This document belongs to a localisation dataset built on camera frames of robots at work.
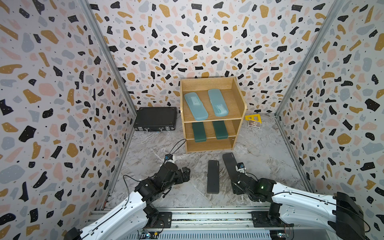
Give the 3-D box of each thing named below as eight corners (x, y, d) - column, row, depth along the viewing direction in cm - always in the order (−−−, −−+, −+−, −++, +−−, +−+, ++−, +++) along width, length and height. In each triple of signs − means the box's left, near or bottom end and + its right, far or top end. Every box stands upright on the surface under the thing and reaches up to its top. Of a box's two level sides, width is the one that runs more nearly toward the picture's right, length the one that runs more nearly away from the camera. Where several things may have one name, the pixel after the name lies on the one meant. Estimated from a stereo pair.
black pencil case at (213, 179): (207, 193, 84) (207, 192, 82) (206, 161, 97) (206, 160, 95) (220, 193, 84) (221, 192, 82) (218, 161, 97) (218, 160, 95)
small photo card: (247, 126, 117) (248, 124, 115) (248, 121, 121) (249, 119, 119) (259, 129, 116) (260, 126, 114) (259, 124, 119) (260, 122, 117)
